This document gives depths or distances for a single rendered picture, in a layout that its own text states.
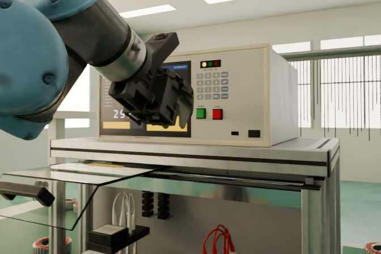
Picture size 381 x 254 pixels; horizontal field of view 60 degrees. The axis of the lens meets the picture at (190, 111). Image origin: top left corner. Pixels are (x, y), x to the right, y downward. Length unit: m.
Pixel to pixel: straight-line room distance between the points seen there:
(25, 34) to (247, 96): 0.50
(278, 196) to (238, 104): 0.19
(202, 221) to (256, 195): 0.27
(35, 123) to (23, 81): 0.16
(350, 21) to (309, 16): 0.77
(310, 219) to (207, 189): 0.20
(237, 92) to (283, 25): 6.63
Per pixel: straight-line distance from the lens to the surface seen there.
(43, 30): 0.24
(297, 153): 0.63
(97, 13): 0.40
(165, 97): 0.51
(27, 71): 0.24
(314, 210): 0.62
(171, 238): 0.94
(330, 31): 7.13
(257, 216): 0.82
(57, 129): 1.81
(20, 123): 0.38
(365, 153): 6.95
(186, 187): 0.70
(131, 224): 0.84
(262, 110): 0.66
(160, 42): 0.55
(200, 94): 0.71
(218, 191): 0.67
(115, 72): 0.45
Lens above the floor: 1.17
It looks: 1 degrees up
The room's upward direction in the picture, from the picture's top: straight up
